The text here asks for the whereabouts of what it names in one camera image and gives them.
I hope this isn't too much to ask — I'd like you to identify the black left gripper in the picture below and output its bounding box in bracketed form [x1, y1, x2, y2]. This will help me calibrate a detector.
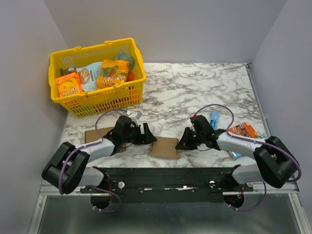
[122, 123, 157, 145]

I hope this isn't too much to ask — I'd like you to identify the brown cardboard box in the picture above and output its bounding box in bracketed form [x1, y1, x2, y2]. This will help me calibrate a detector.
[148, 136, 181, 159]
[82, 127, 113, 157]

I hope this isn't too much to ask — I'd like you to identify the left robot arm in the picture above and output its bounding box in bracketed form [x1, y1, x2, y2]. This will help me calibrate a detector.
[41, 114, 157, 194]

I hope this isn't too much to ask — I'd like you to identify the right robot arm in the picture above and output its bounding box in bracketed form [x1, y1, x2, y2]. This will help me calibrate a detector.
[175, 115, 299, 191]

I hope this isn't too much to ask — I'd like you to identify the blue small box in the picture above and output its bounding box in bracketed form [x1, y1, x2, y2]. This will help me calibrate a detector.
[210, 111, 219, 130]

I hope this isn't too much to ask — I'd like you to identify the orange small box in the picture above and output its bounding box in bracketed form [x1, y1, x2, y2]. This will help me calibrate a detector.
[229, 122, 258, 138]

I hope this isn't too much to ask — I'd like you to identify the folded brown cardboard box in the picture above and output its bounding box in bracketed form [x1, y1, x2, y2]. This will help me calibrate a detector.
[82, 127, 113, 157]

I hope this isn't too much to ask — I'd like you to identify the orange snack box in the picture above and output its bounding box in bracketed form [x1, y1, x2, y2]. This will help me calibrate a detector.
[56, 72, 83, 97]

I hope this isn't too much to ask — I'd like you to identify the yellow plastic shopping basket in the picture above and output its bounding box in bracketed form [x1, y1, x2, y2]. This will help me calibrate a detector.
[48, 38, 146, 117]

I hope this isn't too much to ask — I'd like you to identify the light blue mint pack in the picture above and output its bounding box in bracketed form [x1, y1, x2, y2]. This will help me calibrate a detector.
[230, 135, 264, 160]

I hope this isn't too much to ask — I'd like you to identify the orange round fruit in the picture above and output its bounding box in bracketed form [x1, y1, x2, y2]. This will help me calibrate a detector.
[127, 71, 136, 82]

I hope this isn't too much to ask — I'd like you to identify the yellow mango gummy bag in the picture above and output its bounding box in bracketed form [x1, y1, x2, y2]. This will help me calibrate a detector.
[97, 60, 130, 89]

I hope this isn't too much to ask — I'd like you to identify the grey green round sponge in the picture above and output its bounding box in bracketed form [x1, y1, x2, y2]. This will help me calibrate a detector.
[114, 52, 136, 71]

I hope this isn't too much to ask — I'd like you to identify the light blue cassava chips bag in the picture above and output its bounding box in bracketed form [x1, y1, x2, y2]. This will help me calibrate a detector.
[76, 62, 102, 92]

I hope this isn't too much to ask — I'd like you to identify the dark brown snack packet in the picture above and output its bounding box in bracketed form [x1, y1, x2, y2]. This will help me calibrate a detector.
[59, 67, 76, 77]

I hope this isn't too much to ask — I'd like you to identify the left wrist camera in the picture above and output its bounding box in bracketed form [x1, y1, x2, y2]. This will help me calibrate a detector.
[126, 111, 142, 126]

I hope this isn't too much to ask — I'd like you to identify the black mounting base plate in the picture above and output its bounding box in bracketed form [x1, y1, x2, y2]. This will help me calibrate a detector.
[80, 167, 253, 203]

